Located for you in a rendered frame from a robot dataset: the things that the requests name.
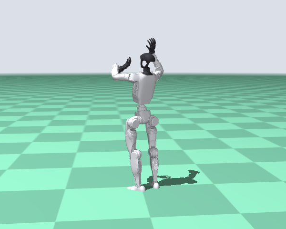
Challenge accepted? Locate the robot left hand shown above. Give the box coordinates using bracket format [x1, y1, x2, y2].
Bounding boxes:
[118, 57, 131, 73]

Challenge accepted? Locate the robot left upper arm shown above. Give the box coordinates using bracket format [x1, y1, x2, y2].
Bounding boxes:
[112, 73, 140, 83]

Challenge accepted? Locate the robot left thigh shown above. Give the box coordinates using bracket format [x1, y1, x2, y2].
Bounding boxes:
[125, 116, 142, 159]

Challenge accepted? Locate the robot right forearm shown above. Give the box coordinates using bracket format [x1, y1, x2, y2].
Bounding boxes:
[152, 53, 163, 72]

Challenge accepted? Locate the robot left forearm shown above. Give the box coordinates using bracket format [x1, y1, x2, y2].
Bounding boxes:
[111, 63, 121, 75]

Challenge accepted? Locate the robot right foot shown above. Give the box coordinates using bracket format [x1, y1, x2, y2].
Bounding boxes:
[150, 181, 159, 188]

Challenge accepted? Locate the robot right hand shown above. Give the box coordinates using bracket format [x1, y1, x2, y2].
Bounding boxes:
[146, 38, 156, 54]

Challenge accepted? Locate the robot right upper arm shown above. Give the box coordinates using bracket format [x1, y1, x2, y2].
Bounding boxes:
[154, 67, 163, 81]

